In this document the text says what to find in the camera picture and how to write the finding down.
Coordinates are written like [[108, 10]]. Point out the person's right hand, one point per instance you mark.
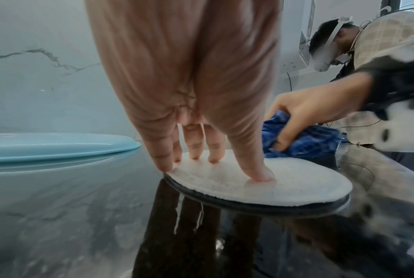
[[317, 106]]

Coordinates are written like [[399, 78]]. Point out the person's left hand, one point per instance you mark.
[[186, 54]]

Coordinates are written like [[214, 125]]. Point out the blue striped cloth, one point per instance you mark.
[[313, 142]]

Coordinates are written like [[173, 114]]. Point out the speckled white plate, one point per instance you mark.
[[289, 187]]

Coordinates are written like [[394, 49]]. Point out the teal plate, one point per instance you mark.
[[48, 146]]

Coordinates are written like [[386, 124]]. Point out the right wrist marker band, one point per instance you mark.
[[399, 81]]

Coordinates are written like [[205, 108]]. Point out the white wall water purifier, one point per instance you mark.
[[306, 32]]

